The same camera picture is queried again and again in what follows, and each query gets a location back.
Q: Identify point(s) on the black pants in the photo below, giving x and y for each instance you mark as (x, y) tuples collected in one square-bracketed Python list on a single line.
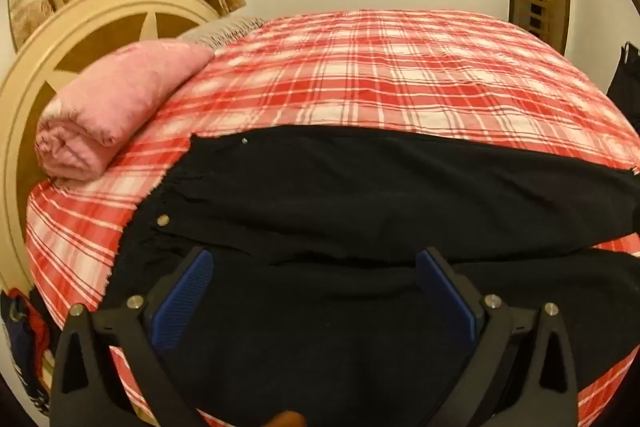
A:
[(350, 207)]

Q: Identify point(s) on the grey fringed blanket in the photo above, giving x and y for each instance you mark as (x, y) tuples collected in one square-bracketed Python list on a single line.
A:
[(225, 31)]

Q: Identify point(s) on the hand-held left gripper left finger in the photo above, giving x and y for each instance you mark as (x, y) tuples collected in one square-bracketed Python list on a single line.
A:
[(186, 297)]

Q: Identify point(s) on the cream wooden headboard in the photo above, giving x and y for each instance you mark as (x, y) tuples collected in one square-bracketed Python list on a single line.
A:
[(30, 72)]

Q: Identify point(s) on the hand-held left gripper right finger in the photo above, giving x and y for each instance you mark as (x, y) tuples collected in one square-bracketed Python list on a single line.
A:
[(445, 302)]

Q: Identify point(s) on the red plaid bed blanket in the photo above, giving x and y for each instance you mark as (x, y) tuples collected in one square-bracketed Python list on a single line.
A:
[(375, 72)]

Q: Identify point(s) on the pink folded blanket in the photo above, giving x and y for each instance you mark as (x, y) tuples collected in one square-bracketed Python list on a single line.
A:
[(115, 107)]

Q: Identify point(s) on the wooden railing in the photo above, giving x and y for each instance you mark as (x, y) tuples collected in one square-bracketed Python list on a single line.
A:
[(536, 14)]

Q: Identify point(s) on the pile of colourful clothes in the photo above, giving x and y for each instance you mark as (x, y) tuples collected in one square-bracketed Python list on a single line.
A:
[(20, 332)]

